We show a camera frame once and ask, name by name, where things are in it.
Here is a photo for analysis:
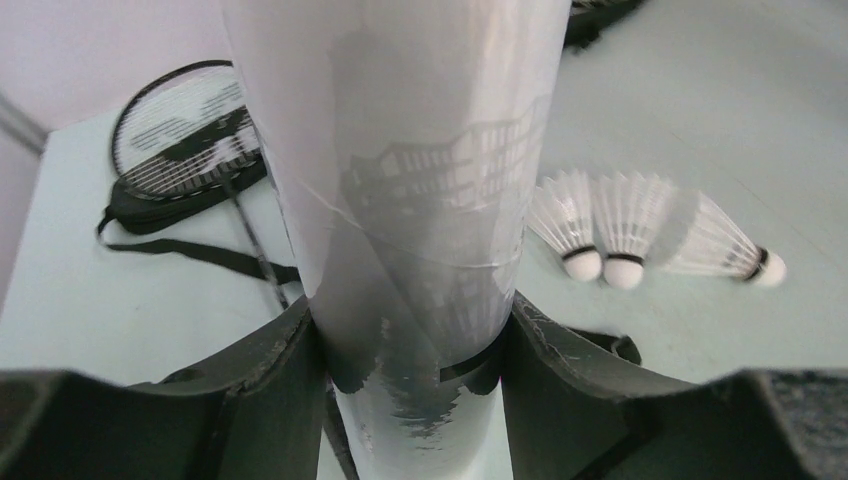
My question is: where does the shuttlecock left middle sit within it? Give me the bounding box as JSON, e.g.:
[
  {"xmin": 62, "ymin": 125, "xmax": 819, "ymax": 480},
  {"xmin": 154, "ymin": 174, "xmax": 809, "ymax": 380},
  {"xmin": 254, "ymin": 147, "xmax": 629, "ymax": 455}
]
[{"xmin": 527, "ymin": 170, "xmax": 602, "ymax": 282}]

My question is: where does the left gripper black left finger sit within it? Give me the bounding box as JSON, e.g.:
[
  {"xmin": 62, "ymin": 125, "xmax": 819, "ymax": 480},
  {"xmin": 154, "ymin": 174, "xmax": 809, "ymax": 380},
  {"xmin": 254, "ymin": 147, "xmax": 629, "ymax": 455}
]
[{"xmin": 1, "ymin": 299, "xmax": 326, "ymax": 479}]

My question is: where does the shuttlecock behind tube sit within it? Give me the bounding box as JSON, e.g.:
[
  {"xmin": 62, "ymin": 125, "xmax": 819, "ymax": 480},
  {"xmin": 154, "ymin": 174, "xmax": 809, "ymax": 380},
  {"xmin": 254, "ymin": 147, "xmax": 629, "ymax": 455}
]
[{"xmin": 649, "ymin": 190, "xmax": 788, "ymax": 288}]

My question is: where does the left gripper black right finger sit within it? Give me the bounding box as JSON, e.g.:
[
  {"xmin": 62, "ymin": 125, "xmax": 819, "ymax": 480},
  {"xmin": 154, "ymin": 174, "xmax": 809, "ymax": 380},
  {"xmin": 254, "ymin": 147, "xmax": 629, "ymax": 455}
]
[{"xmin": 501, "ymin": 294, "xmax": 847, "ymax": 479}]

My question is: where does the left badminton racket black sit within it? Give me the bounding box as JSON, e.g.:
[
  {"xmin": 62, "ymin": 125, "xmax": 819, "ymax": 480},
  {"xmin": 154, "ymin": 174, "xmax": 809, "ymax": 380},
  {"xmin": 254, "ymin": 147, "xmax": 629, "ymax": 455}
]
[{"xmin": 96, "ymin": 59, "xmax": 299, "ymax": 308}]

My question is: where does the black racket bag crossway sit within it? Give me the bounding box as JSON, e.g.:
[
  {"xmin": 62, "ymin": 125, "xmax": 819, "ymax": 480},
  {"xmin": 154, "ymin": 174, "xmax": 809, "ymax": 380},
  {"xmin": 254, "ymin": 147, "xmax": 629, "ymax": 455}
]
[{"xmin": 99, "ymin": 0, "xmax": 647, "ymax": 236}]

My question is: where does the shuttlecock right middle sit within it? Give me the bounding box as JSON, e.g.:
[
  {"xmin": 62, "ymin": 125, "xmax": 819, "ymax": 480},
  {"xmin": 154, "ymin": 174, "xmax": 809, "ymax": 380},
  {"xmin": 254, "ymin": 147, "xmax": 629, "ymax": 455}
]
[{"xmin": 592, "ymin": 172, "xmax": 677, "ymax": 290}]

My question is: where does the black bag strap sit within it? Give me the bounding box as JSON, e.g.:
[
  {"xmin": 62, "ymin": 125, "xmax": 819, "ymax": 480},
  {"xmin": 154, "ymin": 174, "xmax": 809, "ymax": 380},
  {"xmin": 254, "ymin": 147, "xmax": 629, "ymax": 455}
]
[{"xmin": 95, "ymin": 215, "xmax": 643, "ymax": 367}]

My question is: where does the white shuttlecock tube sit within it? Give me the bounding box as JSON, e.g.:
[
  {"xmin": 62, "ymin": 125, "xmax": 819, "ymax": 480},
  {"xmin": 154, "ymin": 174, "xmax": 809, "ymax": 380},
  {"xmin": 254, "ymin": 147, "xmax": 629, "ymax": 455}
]
[{"xmin": 221, "ymin": 1, "xmax": 571, "ymax": 479}]

